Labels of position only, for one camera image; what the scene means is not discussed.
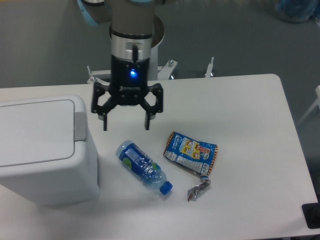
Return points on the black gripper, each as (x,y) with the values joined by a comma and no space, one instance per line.
(130,82)

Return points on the white plastic trash can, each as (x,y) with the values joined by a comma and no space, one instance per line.
(47,153)

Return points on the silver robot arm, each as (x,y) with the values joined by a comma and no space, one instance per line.
(131,32)

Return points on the blue plastic water bottle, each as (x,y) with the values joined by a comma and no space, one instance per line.
(149,172)

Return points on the blue crumpled snack wrapper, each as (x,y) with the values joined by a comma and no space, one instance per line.
(192,155)

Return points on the blue plastic bag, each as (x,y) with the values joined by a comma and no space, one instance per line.
(296,11)

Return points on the white furniture leg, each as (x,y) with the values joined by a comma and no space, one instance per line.
(312,110)

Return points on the black table clamp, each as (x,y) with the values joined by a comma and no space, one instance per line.
(311,212)

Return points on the white metal base frame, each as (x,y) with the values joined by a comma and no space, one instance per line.
(163,72)

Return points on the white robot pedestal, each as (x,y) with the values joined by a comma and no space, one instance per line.
(157,38)

